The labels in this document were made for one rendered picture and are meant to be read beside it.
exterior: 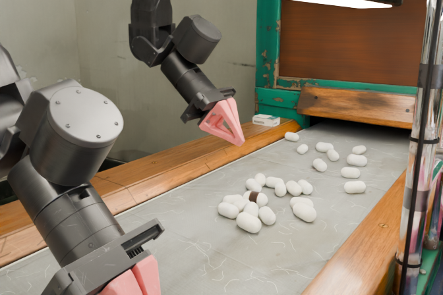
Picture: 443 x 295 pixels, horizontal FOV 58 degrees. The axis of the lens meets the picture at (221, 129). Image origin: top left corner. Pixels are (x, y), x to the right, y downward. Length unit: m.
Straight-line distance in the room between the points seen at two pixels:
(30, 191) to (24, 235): 0.19
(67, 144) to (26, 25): 2.43
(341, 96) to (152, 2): 0.50
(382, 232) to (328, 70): 0.60
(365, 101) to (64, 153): 0.76
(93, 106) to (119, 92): 2.35
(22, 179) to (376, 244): 0.37
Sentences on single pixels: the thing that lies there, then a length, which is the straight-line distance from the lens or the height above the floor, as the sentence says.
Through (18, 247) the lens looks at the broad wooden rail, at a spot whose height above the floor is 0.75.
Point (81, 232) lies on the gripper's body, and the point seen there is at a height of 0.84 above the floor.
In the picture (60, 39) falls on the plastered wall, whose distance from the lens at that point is 2.86.
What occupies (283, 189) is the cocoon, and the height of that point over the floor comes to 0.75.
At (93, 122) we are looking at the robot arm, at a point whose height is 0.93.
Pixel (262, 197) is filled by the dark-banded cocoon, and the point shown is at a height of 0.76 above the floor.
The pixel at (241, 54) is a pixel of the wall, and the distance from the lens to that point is 2.08.
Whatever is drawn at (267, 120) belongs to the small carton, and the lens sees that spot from 0.99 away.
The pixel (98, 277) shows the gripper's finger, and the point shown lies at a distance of 0.32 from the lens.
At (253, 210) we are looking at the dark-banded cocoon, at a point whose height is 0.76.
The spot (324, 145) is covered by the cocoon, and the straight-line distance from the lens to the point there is 0.88.
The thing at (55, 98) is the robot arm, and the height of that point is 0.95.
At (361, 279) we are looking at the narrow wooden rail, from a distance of 0.43.
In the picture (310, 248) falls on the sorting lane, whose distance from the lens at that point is 0.52.
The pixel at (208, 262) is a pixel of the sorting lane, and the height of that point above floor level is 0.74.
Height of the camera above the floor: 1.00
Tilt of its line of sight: 14 degrees down
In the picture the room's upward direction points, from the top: straight up
